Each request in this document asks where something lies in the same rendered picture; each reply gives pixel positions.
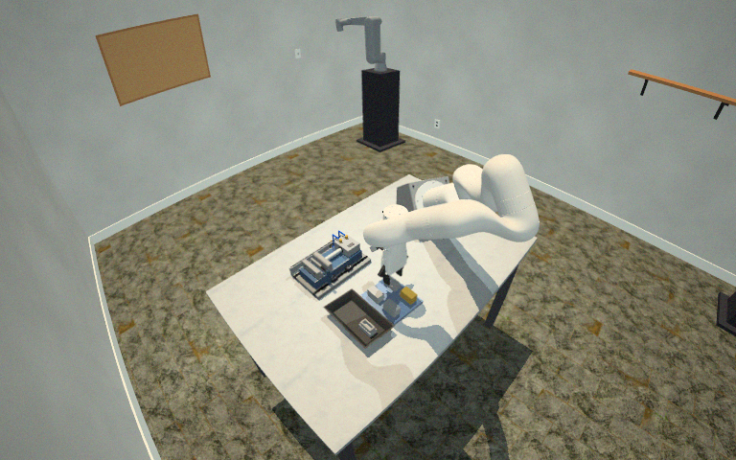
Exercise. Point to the yellow rectangular block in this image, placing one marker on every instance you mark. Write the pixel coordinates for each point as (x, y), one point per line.
(408, 295)

